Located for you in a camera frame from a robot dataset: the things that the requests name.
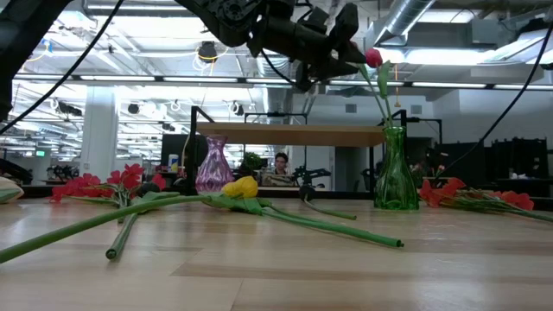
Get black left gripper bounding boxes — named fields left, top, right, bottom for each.
left=249, top=3, right=369, bottom=92

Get red artificial tulip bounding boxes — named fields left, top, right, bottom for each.
left=364, top=47, right=394, bottom=130

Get black tulip with bare stem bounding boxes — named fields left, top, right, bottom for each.
left=297, top=184, right=359, bottom=221

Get yellow artificial tulip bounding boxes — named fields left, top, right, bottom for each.
left=0, top=176, right=260, bottom=265
left=235, top=175, right=405, bottom=250

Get orange artificial flower bunch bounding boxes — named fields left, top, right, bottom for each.
left=418, top=176, right=553, bottom=225

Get black artificial tulip with leaves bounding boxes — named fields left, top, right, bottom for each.
left=105, top=181, right=182, bottom=262

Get wooden shelf with black legs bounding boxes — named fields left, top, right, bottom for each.
left=185, top=105, right=410, bottom=202

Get person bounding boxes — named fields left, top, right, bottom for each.
left=261, top=151, right=299, bottom=187

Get green glass vase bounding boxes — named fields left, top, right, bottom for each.
left=374, top=125, right=420, bottom=212

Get green potted plant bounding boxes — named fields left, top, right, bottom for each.
left=239, top=150, right=265, bottom=176

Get purple glass vase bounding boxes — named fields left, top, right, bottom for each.
left=194, top=134, right=236, bottom=194

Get black monitor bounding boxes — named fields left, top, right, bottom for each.
left=160, top=132, right=208, bottom=175

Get black cabinets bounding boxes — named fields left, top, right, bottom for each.
left=434, top=136, right=552, bottom=198

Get red artificial flower bunch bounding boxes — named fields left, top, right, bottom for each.
left=47, top=162, right=168, bottom=225

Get white pillar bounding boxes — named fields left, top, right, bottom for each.
left=79, top=86, right=120, bottom=182

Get silver slanted ventilation duct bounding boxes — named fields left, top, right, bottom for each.
left=345, top=0, right=437, bottom=83

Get silver ribbed ventilation duct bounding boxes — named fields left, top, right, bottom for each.
left=245, top=0, right=299, bottom=126

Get long ceiling light rail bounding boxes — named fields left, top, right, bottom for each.
left=0, top=72, right=553, bottom=91

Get black cable to right arm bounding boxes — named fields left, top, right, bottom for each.
left=435, top=21, right=553, bottom=178

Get black looped hose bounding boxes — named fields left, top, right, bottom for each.
left=0, top=157, right=34, bottom=185

